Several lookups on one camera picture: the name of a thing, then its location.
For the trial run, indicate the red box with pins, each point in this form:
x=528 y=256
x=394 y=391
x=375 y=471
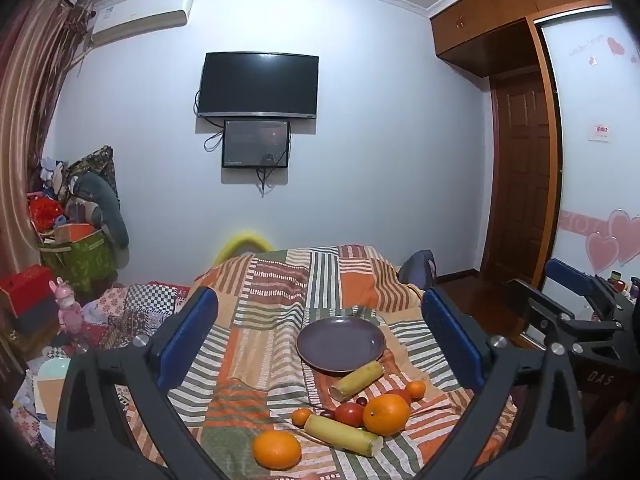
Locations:
x=25 y=290

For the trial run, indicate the large orange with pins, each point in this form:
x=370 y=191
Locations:
x=276 y=449
x=386 y=414

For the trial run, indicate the yellow sugarcane piece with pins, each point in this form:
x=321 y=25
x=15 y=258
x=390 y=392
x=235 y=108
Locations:
x=342 y=435
x=356 y=381

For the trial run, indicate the black wall television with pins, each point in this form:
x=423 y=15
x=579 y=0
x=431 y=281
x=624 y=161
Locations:
x=258 y=85

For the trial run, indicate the red tomato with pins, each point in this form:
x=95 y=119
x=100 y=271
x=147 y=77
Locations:
x=349 y=413
x=400 y=395

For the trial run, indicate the small tangerine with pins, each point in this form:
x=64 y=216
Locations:
x=301 y=417
x=415 y=389

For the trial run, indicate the yellow fuzzy arch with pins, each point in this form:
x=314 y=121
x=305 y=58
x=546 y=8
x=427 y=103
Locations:
x=242 y=240

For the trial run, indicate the white heart-print wardrobe door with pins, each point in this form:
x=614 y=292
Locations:
x=595 y=185

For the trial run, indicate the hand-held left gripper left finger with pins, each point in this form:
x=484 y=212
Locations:
x=192 y=332

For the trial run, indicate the grey plush toy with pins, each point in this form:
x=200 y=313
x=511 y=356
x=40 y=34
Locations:
x=102 y=200

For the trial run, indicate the wooden overhead cabinet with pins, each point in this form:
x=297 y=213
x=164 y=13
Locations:
x=500 y=15

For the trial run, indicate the red plastic bag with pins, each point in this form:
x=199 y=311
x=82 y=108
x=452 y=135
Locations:
x=45 y=212

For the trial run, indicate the white air conditioner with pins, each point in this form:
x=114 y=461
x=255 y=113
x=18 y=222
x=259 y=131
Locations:
x=140 y=15

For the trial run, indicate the pink bunny toy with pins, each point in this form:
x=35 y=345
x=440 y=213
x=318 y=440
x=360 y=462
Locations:
x=67 y=307

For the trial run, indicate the dark blue bag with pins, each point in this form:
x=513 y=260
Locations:
x=417 y=270

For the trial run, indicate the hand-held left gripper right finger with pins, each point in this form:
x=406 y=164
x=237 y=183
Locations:
x=450 y=335

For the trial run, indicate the dark purple plate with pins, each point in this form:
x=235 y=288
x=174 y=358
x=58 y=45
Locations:
x=340 y=344

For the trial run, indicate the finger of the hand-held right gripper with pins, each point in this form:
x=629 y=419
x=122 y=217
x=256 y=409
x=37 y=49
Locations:
x=570 y=274
x=537 y=307

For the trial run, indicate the striped brown curtain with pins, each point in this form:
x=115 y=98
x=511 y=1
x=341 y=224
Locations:
x=30 y=110

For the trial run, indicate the green storage box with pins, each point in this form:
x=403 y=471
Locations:
x=80 y=260

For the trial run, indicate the small black monitor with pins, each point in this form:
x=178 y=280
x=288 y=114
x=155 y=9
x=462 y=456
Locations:
x=256 y=143

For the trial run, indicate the striped patchwork blanket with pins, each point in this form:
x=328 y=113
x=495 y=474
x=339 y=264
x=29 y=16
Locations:
x=280 y=300

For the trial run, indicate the brown wooden door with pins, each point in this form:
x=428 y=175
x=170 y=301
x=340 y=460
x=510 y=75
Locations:
x=520 y=180

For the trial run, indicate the dark patterned cushion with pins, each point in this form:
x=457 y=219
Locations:
x=95 y=162

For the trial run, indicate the red and white sticker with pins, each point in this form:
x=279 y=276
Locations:
x=600 y=132

